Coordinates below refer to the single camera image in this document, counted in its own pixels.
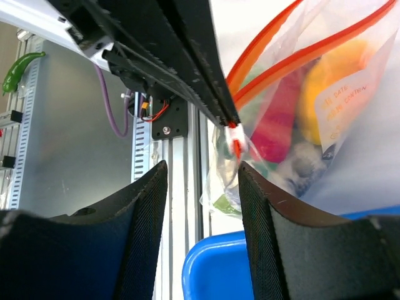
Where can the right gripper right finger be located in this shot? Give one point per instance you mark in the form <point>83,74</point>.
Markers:
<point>297,251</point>

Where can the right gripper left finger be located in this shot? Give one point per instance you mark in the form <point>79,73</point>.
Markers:
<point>108,250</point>

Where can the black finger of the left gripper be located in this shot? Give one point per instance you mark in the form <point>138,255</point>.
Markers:
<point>144,38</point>
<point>192,23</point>

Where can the grey fish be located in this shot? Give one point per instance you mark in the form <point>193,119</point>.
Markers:
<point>303,166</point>

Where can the red tomato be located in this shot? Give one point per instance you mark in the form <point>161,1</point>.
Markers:
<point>272,136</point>

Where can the clear zip bag orange zipper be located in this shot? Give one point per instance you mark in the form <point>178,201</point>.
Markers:
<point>296,39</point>

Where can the yellow mango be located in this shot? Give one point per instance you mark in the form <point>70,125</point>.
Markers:
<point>328,89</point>

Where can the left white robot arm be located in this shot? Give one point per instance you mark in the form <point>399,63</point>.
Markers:
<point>40,18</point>

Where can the green chili pepper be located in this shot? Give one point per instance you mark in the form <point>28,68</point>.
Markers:
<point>17,70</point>

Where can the white slotted cable duct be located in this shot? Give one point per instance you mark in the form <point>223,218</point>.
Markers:
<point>15,130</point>

